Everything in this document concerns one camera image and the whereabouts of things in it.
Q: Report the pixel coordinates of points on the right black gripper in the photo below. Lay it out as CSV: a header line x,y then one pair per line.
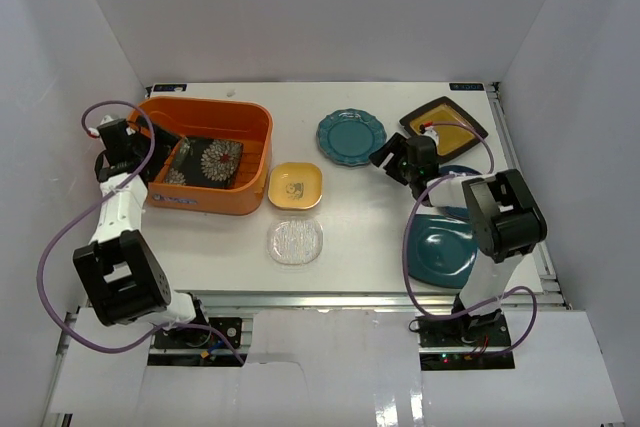
x,y
396,145

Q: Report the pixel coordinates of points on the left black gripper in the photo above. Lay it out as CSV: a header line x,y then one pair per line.
x,y
151,145

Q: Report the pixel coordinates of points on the black floral square plate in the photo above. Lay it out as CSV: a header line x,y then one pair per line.
x,y
205,162

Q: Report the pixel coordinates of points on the teal scalloped round plate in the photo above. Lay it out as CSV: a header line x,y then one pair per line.
x,y
348,137

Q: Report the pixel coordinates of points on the amber black-rimmed square plate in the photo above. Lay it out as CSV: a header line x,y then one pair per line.
x,y
456,130

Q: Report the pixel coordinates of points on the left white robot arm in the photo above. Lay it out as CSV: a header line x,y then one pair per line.
x,y
118,270

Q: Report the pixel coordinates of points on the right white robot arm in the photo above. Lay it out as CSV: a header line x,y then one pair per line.
x,y
506,225

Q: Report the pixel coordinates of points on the orange plastic bin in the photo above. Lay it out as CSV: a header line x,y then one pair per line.
x,y
248,123

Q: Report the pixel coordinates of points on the dark blue leaf plate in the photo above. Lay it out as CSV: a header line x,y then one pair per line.
x,y
452,211

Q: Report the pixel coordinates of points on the yellow square small plate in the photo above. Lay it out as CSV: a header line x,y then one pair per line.
x,y
295,186

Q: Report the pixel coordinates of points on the teal square large plate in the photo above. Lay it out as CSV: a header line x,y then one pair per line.
x,y
441,251

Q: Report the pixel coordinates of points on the clear glass round plate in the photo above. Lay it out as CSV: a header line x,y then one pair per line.
x,y
295,241

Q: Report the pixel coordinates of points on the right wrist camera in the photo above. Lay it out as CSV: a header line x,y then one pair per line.
x,y
429,130

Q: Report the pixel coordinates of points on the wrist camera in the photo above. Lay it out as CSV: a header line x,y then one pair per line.
x,y
429,130
111,126

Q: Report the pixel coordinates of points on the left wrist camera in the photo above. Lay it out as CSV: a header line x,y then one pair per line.
x,y
111,126

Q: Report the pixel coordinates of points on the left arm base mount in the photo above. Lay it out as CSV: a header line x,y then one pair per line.
x,y
208,341

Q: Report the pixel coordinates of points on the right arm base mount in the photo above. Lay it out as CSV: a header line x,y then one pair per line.
x,y
447,347

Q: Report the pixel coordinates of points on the aluminium table frame rail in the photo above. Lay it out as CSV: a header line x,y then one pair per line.
x,y
362,212

